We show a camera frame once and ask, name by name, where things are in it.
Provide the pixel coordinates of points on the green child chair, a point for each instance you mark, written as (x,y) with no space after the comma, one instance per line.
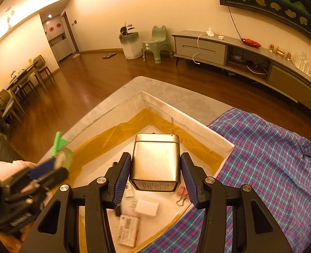
(156,44)

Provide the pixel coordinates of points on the clear glass cup set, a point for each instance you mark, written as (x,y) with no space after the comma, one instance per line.
(302,63)

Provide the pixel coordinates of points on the blue plaid shirt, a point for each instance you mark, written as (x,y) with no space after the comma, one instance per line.
(263,163)

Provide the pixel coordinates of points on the white staples box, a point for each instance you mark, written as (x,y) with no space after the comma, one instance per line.
(129,230)

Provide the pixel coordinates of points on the wooden dining table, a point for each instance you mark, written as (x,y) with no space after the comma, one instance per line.
(21,75)

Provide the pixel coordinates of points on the grey television cabinet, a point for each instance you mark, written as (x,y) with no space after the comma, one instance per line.
(203,48)

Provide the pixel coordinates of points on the white hallway cabinet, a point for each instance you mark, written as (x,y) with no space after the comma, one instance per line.
(62,48)

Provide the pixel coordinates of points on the green plastic object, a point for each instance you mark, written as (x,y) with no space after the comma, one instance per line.
(58,142)

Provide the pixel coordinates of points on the red cloth dish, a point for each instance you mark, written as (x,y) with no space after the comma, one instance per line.
(250,43)

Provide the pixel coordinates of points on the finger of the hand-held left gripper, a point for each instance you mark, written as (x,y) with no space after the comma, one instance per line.
(55,176)
(43,167)

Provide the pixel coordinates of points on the white cardboard box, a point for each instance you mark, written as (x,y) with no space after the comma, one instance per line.
(171,116)

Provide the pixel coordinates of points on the pink binder clip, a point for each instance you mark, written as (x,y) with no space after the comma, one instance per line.
(182,191)

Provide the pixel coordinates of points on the wooden dining chair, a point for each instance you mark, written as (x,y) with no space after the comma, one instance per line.
(43,67)

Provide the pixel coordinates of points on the gold metal tin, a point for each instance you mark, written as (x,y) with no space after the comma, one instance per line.
(155,160)

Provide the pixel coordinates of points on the pink cloth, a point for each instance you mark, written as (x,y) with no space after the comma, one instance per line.
(13,167)

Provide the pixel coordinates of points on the white power strip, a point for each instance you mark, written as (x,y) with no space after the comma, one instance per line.
(210,33)

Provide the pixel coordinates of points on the green tape roll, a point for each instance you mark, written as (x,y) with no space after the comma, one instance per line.
(64,159)

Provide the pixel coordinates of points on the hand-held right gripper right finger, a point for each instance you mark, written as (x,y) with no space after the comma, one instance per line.
(189,183)

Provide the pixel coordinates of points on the small gold ornament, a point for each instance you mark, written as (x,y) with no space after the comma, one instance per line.
(289,55)
(271,48)

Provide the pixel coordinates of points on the ceiling lamp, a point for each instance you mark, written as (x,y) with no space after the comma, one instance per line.
(9,17)

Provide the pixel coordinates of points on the wide gold ornament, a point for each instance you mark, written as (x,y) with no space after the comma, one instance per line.
(280,52)

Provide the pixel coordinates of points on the remote control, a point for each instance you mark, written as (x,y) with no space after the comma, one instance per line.
(109,55)

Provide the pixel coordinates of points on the white plug charger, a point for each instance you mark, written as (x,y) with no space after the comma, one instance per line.
(147,208)

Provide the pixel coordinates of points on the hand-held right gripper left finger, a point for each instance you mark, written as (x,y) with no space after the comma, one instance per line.
(121,180)

